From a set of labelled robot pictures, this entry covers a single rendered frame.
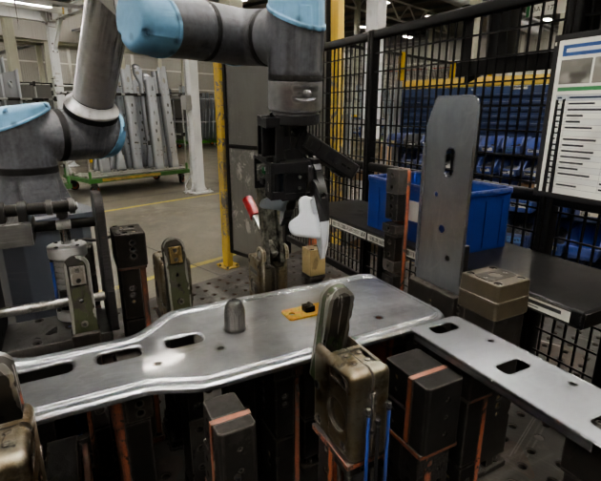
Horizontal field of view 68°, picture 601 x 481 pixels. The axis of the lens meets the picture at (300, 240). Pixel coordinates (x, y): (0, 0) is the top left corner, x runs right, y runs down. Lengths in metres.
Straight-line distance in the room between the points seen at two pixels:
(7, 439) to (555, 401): 0.55
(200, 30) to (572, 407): 0.62
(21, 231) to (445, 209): 0.68
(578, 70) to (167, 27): 0.74
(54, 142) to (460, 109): 0.82
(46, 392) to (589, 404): 0.62
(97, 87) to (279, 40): 0.56
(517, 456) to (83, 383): 0.76
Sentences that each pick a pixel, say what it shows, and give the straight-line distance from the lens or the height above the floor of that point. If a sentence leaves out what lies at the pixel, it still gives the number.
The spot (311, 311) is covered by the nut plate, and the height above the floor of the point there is 1.00.
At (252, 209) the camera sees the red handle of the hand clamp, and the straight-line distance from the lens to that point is 0.89.
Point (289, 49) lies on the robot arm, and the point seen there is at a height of 1.39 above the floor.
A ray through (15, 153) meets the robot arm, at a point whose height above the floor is 1.23.
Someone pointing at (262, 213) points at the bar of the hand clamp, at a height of 1.14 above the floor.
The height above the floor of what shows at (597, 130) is 1.28.
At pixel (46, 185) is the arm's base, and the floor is 1.16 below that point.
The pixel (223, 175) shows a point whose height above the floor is 0.81.
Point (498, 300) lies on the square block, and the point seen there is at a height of 1.04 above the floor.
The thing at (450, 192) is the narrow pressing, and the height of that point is 1.18.
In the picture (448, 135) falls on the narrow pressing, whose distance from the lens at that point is 0.83.
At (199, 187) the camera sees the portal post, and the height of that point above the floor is 0.09.
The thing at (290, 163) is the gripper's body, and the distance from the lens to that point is 0.63.
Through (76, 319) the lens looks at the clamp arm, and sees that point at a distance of 0.77.
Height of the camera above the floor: 1.31
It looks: 16 degrees down
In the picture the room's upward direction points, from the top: straight up
